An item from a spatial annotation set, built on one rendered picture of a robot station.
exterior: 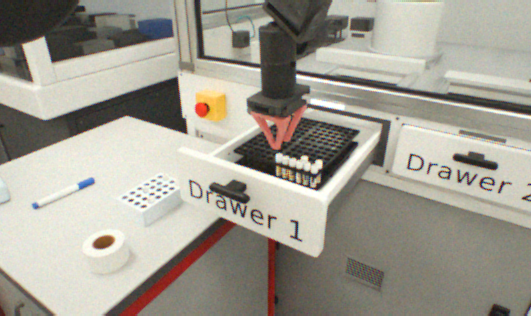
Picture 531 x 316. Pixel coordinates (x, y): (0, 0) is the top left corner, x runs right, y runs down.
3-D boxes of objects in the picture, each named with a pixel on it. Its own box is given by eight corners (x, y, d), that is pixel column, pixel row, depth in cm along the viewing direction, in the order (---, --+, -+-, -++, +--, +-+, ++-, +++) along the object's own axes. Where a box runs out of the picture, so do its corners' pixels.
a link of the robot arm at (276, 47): (250, 21, 53) (279, 25, 49) (279, 13, 57) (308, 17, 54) (252, 67, 56) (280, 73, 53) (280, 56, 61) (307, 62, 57)
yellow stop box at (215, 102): (215, 123, 96) (213, 98, 93) (195, 118, 99) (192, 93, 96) (227, 117, 100) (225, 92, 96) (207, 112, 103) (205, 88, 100)
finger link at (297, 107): (307, 140, 65) (308, 91, 60) (286, 158, 60) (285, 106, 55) (276, 131, 69) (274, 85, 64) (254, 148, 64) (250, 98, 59)
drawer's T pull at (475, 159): (496, 171, 62) (499, 165, 62) (451, 160, 66) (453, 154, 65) (497, 163, 65) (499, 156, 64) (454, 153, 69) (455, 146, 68)
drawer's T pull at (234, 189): (246, 206, 54) (246, 198, 53) (208, 191, 57) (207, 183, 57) (259, 194, 56) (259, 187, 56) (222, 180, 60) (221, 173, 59)
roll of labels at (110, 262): (95, 246, 66) (90, 229, 64) (133, 244, 66) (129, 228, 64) (81, 275, 60) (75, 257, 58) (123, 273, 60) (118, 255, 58)
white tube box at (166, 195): (145, 227, 70) (142, 212, 69) (118, 213, 74) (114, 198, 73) (189, 197, 80) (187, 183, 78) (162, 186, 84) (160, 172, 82)
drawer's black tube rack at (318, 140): (313, 205, 64) (315, 175, 61) (234, 177, 72) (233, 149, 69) (356, 156, 81) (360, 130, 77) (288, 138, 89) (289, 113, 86)
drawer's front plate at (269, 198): (318, 258, 55) (323, 200, 50) (180, 199, 69) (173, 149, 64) (322, 252, 56) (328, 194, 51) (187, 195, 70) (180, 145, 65)
